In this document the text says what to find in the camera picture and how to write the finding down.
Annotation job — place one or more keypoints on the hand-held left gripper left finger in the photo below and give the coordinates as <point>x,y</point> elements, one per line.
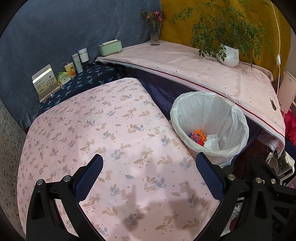
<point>89,180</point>

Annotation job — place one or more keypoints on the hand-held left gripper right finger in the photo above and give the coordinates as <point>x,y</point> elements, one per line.
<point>208,178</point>

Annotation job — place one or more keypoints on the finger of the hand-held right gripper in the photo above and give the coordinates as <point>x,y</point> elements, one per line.
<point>263,169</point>

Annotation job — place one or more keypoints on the white paper towel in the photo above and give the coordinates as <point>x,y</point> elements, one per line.
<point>211,142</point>

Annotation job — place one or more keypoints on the orange plastic bag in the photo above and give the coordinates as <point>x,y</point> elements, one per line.
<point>198,134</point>

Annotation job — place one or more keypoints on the white-lined bin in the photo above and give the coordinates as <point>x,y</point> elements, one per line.
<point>208,111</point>

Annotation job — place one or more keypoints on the metal bowl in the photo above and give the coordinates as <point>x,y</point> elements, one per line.
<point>274,165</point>

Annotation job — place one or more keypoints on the red cloth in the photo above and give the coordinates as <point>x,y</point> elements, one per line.
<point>290,125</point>

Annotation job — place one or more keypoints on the pink rabbit print tablecloth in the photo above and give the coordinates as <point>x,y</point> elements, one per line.
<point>92,120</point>

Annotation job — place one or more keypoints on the black clip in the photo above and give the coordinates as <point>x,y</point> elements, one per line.
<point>272,103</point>

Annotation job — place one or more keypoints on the white appliance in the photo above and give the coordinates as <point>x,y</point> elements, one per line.
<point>289,92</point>

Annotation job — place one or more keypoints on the dark purple cloth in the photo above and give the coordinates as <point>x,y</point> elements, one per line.
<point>157,90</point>

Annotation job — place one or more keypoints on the green and white carton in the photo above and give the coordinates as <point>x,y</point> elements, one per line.
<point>64,78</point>

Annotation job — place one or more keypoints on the white standing card box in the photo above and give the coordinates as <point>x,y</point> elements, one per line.
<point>45,84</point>

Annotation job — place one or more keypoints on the navy floral cloth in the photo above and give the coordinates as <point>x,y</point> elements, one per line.
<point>92,74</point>

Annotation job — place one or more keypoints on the printed tin can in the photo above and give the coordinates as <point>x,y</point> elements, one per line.
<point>70,70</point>

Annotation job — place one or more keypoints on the pale pink shelf cloth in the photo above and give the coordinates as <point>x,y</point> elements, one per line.
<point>185,67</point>

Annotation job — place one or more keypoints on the slim white bottle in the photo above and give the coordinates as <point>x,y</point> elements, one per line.
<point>77,63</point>

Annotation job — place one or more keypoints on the white plant pot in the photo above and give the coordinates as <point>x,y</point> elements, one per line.
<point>229,56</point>

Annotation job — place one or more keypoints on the white jar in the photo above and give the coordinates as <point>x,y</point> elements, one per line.
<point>83,56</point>

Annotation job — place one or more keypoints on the green tissue box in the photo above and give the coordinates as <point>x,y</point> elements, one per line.
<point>109,49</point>

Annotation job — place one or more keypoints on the yellow cloth backdrop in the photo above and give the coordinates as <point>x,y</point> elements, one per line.
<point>173,32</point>

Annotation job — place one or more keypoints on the green leafy plant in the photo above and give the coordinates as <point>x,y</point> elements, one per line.
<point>219,25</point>

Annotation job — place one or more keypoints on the glass vase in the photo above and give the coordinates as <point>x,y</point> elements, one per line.
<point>155,36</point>

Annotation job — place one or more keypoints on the blue blanket backdrop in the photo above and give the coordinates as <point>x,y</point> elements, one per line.
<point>57,27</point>

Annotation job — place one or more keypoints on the pink flower bunch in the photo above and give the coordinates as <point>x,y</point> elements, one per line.
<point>153,15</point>

